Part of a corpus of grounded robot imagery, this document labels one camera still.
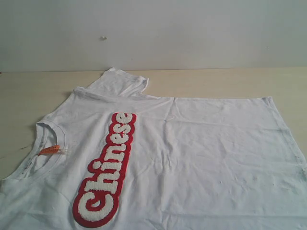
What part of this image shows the white t-shirt red lettering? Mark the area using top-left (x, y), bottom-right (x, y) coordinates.
top-left (0, 69), bottom-right (307, 230)

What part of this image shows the orange neck tag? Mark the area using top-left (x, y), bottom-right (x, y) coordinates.
top-left (38, 145), bottom-right (68, 156)

